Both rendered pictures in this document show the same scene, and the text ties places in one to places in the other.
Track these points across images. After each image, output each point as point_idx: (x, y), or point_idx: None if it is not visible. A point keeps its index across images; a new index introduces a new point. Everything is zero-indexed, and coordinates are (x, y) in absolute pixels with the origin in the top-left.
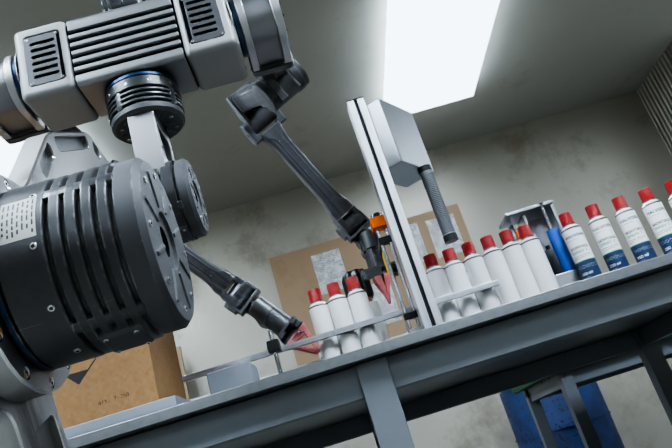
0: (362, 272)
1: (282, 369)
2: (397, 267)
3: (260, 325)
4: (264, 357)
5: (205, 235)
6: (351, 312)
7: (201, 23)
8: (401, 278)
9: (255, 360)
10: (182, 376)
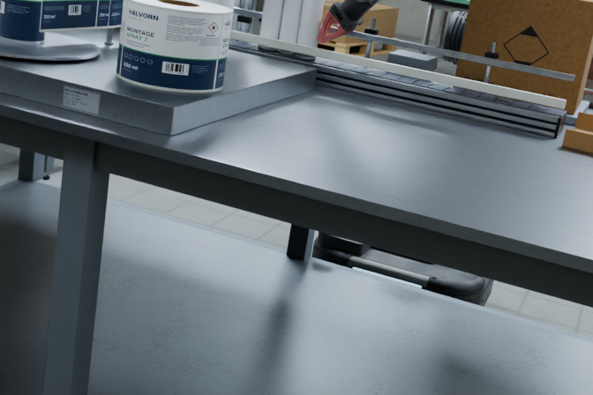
0: None
1: (364, 56)
2: None
3: None
4: (377, 41)
5: None
6: None
7: None
8: None
9: (386, 43)
10: (461, 52)
